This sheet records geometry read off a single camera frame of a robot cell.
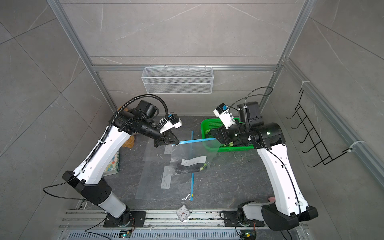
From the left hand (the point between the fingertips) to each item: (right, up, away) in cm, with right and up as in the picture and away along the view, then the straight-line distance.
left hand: (178, 139), depth 65 cm
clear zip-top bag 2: (-14, -26, +23) cm, 37 cm away
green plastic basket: (+20, +8, +42) cm, 47 cm away
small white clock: (+1, -38, +9) cm, 39 cm away
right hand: (+18, +4, -1) cm, 19 cm away
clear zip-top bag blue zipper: (+6, -9, +9) cm, 14 cm away
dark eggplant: (0, -17, +13) cm, 21 cm away
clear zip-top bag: (-18, -15, +31) cm, 39 cm away
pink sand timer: (+49, -33, +13) cm, 60 cm away
